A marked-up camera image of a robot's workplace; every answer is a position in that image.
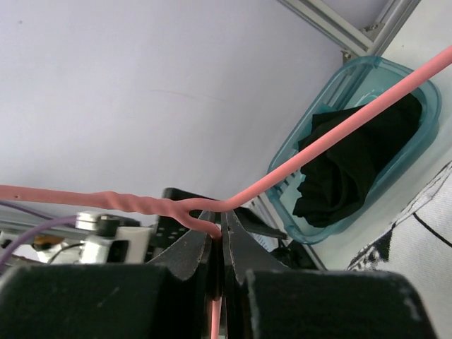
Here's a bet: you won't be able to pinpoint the teal plastic bin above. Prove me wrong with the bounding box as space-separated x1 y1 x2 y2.
267 56 441 244

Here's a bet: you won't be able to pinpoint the pink wire hanger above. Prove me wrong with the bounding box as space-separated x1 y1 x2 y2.
1 49 451 338

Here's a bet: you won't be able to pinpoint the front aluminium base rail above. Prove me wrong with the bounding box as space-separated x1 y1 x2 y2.
1 206 88 254

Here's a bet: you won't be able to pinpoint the left aluminium frame post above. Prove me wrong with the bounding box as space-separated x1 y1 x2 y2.
275 0 423 59

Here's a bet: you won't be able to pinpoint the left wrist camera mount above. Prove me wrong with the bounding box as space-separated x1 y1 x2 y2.
32 212 154 264

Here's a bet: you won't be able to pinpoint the black white print trousers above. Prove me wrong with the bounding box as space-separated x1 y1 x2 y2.
347 163 451 338

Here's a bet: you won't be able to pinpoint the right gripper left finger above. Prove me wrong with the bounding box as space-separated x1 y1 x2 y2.
1 231 216 338

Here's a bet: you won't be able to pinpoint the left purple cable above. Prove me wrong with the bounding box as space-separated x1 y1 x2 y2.
0 199 78 266

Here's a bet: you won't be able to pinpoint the black garment in bin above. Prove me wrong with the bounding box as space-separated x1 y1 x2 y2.
292 94 422 228

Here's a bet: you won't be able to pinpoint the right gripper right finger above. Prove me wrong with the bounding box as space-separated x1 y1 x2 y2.
221 211 436 338

